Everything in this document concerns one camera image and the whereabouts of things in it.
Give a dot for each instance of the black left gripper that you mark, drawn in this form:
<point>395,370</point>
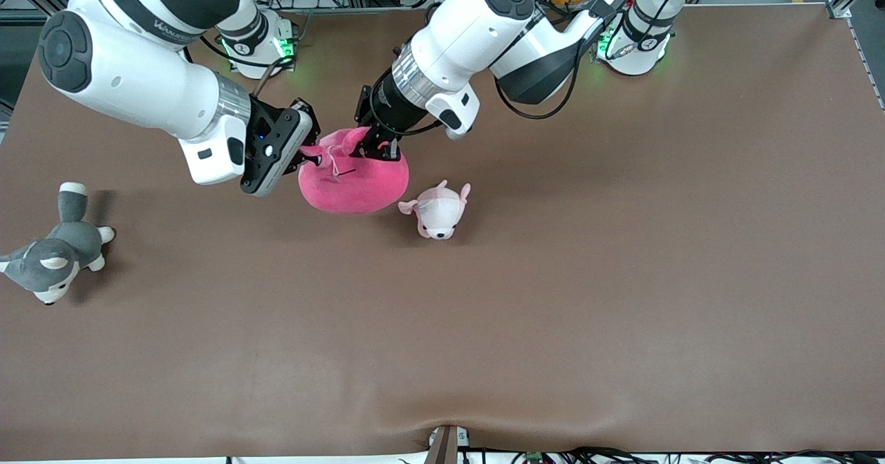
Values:
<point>389,110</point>

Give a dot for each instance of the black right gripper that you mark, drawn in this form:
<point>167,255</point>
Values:
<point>261,119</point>

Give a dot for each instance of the round hot pink plush toy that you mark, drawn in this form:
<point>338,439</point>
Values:
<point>352,187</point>

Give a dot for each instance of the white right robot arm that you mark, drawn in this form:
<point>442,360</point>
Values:
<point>124,84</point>

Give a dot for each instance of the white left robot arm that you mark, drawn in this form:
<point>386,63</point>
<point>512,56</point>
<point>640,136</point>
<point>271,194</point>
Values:
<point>470,28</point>

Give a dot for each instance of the grey husky plush toy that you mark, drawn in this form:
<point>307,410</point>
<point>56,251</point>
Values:
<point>69,243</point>

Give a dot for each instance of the light pink puppy plush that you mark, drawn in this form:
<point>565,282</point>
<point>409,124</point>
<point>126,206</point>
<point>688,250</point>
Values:
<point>442,211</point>

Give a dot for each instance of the brown table cover mat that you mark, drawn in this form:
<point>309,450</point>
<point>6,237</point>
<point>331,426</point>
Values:
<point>442,346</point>

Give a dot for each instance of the aluminium frame rail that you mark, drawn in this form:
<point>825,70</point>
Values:
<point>366,10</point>

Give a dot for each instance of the metal table edge bracket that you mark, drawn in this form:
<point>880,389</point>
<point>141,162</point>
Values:
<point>446,444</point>

